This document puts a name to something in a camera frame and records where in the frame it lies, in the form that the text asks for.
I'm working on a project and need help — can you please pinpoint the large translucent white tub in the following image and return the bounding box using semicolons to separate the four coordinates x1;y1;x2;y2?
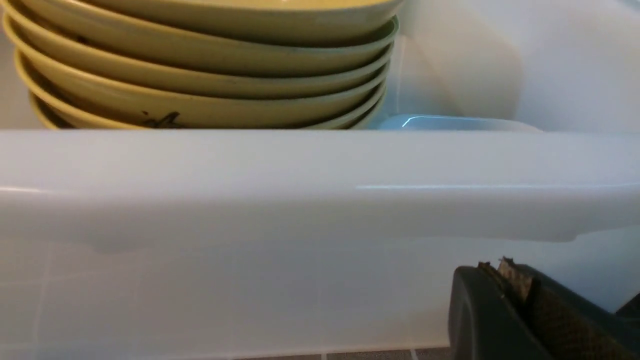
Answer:
1;0;639;360

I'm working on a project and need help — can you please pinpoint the white dish in tub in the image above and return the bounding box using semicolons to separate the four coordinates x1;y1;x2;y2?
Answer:
372;114;542;133

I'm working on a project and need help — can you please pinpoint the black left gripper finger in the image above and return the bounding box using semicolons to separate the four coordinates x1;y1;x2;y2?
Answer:
448;257;640;360

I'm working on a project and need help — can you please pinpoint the top stacked yellow bowl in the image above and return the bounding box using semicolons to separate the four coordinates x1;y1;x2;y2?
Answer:
6;0;399;77

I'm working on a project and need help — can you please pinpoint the yellow-green noodle bowl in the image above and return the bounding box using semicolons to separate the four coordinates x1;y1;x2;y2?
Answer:
24;0;402;50

